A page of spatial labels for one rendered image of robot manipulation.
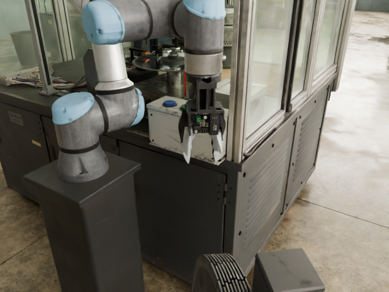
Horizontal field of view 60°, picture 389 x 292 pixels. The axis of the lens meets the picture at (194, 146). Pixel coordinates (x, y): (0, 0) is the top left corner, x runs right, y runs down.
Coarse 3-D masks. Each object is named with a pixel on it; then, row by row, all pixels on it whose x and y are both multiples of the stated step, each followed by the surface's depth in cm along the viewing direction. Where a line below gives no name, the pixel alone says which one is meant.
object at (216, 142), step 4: (220, 132) 75; (212, 136) 76; (216, 136) 73; (220, 136) 76; (212, 140) 76; (216, 140) 75; (220, 140) 76; (212, 144) 77; (216, 144) 76; (220, 144) 73; (212, 148) 79; (216, 148) 77; (220, 148) 73; (212, 152) 79; (216, 152) 78; (220, 152) 74; (216, 156) 78; (216, 160) 79
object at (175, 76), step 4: (168, 72) 147; (172, 72) 147; (176, 72) 147; (180, 72) 149; (168, 76) 148; (172, 76) 147; (176, 76) 148; (180, 76) 150; (168, 80) 149; (172, 80) 148; (176, 80) 148; (180, 80) 150; (168, 84) 150; (172, 84) 149; (176, 84) 149
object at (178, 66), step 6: (180, 54) 158; (138, 60) 148; (144, 60) 147; (150, 60) 147; (156, 60) 147; (144, 66) 138; (150, 66) 138; (156, 66) 138; (162, 66) 138; (168, 66) 138; (174, 66) 138; (180, 66) 138
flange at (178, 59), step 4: (168, 56) 145; (172, 56) 144; (176, 56) 144; (180, 56) 150; (160, 60) 146; (164, 60) 143; (168, 60) 143; (172, 60) 143; (176, 60) 143; (180, 60) 143; (184, 60) 144
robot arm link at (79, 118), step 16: (64, 96) 97; (80, 96) 96; (96, 96) 99; (64, 112) 90; (80, 112) 92; (96, 112) 95; (64, 128) 93; (80, 128) 93; (96, 128) 96; (64, 144) 95; (80, 144) 95
